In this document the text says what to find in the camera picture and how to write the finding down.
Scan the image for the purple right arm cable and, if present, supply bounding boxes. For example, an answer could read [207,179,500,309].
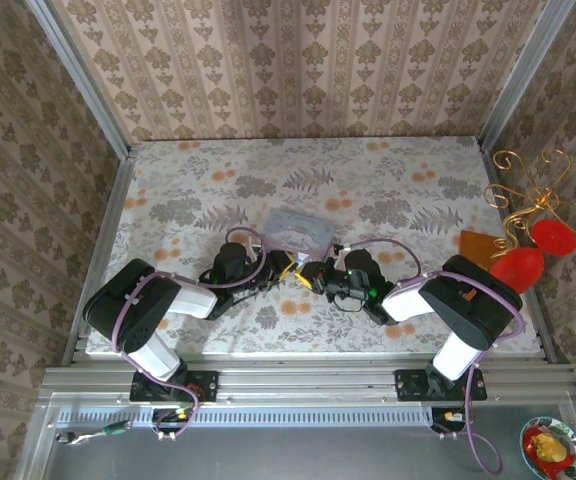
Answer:
[340,237,527,475]

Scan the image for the floral tablecloth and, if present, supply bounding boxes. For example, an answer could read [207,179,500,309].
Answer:
[87,137,542,357]

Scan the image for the blue cartoon tin box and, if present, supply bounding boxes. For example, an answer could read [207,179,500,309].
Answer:
[259,208,338,257]

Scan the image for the green black connector cable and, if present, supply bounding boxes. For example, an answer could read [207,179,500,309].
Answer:
[55,419,134,446]

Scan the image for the aluminium frame post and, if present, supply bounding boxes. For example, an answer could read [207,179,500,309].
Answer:
[25,0,137,159]
[476,0,576,146]

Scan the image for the gold wire stand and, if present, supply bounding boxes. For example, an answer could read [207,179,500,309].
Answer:
[482,147,576,261]

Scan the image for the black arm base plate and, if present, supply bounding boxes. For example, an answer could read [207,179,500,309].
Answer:
[130,368,220,404]
[395,368,488,404]

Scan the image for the yellow item in bowl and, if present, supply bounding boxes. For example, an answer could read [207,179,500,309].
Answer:
[531,433,568,462]

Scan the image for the orange brown square card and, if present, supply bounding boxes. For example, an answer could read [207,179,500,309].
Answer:
[459,229,500,275]

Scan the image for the aluminium front rail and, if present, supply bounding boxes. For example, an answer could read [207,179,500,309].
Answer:
[41,355,576,407]

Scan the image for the red plastic goblet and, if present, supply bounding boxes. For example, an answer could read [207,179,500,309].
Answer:
[490,218,576,295]

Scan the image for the red item in bowl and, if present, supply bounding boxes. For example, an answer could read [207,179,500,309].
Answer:
[524,426,576,477]

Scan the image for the grey slotted cable duct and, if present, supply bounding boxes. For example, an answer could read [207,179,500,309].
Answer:
[57,405,432,427]

